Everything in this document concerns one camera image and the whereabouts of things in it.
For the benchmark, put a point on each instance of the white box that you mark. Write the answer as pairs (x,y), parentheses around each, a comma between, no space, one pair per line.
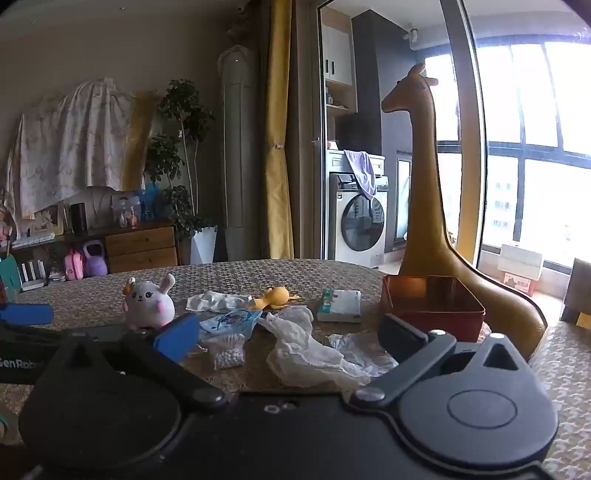
(519,261)

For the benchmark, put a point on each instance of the white router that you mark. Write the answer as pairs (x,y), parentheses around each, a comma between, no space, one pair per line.
(33,277)

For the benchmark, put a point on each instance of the blue white snack packet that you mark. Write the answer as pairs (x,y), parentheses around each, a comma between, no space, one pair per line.
(226,323)

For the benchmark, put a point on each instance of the tall standing air conditioner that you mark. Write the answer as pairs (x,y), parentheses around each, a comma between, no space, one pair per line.
(238,152)

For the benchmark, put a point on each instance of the purple towel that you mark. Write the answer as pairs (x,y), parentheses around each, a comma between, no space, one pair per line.
(362,173)

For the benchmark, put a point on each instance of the white and wood wall cabinet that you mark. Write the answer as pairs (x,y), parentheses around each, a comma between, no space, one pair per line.
(337,50)

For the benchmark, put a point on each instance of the white bunny plush toy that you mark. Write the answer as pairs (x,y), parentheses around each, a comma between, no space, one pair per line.
(145,302)

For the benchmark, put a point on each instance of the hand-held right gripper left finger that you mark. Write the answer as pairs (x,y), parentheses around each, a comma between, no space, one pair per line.
(178,339)

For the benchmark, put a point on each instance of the white keyboard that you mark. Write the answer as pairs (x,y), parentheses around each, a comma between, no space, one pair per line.
(32,241)

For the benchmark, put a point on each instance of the white planter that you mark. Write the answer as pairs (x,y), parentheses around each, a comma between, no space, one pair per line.
(203,244)

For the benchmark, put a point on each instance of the grey sofa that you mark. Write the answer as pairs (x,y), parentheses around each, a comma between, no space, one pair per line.
(579,290)

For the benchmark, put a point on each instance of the purple kettlebell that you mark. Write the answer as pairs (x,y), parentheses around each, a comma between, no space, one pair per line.
(95,263)

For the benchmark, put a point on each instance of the white washing machine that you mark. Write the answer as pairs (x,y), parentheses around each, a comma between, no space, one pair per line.
(355,221)

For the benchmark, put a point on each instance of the wooden drawer cabinet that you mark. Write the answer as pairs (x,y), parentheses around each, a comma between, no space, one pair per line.
(141,249)

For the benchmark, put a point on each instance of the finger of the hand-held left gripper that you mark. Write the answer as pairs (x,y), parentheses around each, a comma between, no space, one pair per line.
(27,314)

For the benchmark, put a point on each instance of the black speaker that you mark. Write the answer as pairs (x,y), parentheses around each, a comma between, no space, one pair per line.
(78,218)

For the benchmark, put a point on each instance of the white plastic bag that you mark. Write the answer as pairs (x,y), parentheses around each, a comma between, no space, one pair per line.
(300,355)

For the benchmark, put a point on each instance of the patterned brown tablecloth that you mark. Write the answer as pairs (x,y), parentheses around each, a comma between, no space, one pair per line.
(277,277)

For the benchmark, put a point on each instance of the white security camera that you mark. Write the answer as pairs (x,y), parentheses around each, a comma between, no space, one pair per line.
(411,37)

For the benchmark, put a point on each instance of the tissue pack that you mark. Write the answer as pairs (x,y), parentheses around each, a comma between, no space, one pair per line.
(341,304)

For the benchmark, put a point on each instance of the picture frame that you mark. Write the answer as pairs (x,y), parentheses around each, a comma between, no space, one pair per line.
(46,220)

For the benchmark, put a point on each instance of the orange plush toy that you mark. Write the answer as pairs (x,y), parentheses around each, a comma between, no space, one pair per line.
(277,295)

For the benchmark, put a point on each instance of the red crate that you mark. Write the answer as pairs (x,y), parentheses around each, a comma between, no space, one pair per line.
(519,282)

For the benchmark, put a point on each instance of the red tin box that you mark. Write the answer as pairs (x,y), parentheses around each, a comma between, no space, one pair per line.
(461,318)

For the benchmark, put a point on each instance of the small clear plastic pouch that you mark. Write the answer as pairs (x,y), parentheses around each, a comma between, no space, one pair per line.
(228,355)

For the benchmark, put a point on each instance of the yellow draped cloth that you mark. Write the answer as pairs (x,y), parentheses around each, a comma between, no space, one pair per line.
(141,134)

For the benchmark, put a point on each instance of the green potted plant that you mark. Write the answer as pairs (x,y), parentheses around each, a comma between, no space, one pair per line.
(182,106)

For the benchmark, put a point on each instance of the white crumpled cloth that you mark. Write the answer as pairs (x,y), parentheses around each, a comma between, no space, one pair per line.
(214,301)

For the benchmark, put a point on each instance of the toy blister pack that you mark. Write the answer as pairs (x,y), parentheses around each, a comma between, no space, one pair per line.
(125,207)

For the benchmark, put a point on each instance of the yellow curtain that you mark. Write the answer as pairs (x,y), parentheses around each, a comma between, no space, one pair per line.
(279,138)

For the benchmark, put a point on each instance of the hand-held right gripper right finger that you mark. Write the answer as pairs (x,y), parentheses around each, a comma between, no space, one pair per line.
(401,334)

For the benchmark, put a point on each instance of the floral draped cloth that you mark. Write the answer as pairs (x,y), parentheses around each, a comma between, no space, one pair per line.
(69,143)

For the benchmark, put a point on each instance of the white shell-shaped ornament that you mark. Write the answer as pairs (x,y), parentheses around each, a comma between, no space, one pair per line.
(99,205)

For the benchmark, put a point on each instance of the blue plastic toy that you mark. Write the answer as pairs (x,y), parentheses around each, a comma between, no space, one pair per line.
(150,203)

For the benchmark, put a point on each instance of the yellow giraffe statue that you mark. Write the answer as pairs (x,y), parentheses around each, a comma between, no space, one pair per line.
(425,184)

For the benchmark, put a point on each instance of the pink backpack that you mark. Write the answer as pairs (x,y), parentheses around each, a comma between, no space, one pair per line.
(74,266)

